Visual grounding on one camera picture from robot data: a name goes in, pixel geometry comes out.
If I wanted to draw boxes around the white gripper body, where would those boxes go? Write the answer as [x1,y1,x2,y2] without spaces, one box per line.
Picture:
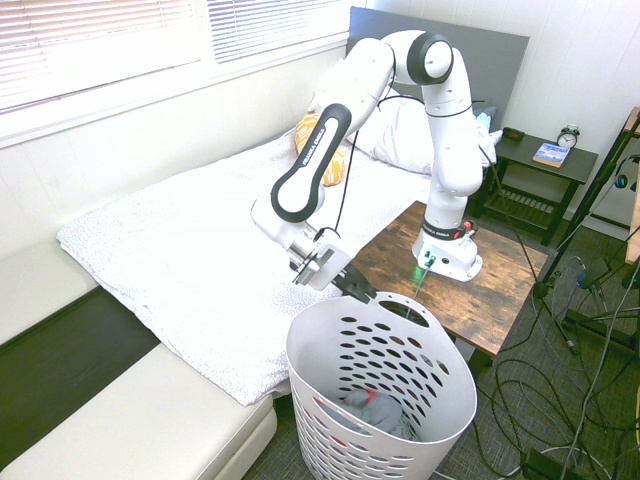
[294,242,354,292]

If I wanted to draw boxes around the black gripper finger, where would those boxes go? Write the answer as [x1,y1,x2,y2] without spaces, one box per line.
[344,264,378,298]
[333,273,374,305]

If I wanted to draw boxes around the grey garment with red trim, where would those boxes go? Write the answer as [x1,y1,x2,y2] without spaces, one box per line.
[339,387,404,432]

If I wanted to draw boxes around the white perforated laundry basket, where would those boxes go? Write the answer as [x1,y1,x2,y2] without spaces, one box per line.
[285,292,479,480]

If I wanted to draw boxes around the yellow patterned pillow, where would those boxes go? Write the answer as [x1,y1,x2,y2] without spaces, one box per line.
[293,113,347,188]

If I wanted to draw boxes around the brown wooden side table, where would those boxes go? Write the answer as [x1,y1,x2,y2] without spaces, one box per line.
[340,200,550,381]

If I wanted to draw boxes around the white pillow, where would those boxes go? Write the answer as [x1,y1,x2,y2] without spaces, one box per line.
[353,97,437,175]

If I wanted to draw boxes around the dark grey cloth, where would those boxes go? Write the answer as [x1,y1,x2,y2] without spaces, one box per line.
[319,399,420,442]

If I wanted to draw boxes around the white speckled bed blanket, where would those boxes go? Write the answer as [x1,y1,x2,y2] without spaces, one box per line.
[55,132,432,407]

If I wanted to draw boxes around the white crumpled cloth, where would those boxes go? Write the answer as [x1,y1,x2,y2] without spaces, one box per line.
[472,119,505,167]

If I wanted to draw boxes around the blue paperback book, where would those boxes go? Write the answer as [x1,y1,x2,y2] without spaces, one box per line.
[532,141,573,169]

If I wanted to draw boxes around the black power adapter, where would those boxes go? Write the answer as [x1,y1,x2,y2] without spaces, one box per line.
[574,257,612,291]

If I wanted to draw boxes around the black tripod stand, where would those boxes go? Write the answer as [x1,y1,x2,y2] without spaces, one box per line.
[532,107,640,356]

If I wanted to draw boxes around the narrow white window blind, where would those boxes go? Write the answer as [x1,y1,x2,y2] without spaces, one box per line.
[206,0,350,65]

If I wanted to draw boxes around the black nightstand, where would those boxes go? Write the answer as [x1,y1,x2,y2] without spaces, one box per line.
[472,130,600,248]

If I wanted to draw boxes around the dark grey headboard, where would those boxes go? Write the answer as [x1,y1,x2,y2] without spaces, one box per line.
[344,5,530,132]

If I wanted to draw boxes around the black alarm clock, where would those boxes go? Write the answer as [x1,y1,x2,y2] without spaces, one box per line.
[557,123,582,150]

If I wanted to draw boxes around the black power brick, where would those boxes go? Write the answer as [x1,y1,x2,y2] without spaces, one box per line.
[522,447,567,475]

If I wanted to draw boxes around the blue headphones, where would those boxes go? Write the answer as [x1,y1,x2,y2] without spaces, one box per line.
[613,154,640,192]

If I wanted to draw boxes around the light wooden furniture edge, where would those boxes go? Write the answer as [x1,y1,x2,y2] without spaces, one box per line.
[622,107,640,266]

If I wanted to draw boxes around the wide white window blind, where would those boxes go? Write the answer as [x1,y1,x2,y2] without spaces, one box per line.
[0,0,204,115]

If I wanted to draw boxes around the green network cable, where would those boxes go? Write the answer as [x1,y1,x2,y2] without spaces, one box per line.
[407,255,437,321]

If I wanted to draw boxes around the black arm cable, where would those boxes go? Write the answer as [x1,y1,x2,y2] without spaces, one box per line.
[314,94,489,240]

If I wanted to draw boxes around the black floor cable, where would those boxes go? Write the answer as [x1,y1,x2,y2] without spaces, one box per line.
[474,349,609,480]

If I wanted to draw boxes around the grey floor cable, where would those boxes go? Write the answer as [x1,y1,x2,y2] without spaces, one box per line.
[529,254,640,451]

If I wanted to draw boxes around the cream padded bed frame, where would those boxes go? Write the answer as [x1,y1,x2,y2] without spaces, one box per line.
[0,239,279,480]

